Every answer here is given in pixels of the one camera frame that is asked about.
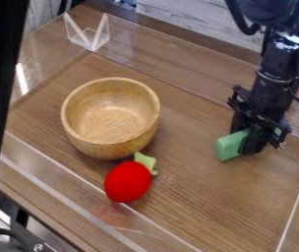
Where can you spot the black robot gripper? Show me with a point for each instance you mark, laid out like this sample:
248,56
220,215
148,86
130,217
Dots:
259,108

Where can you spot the green rectangular block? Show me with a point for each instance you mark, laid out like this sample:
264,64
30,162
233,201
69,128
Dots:
227,146

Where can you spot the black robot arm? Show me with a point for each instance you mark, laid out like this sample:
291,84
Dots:
275,19

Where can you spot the brown wooden bowl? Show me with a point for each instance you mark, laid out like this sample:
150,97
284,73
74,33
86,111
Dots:
109,117

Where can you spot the red plush strawberry toy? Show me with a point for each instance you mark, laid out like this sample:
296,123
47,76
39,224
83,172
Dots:
128,181

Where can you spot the clear acrylic tray enclosure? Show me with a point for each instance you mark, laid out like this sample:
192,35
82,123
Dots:
207,206

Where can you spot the black metal frame bracket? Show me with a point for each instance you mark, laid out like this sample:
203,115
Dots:
31,243

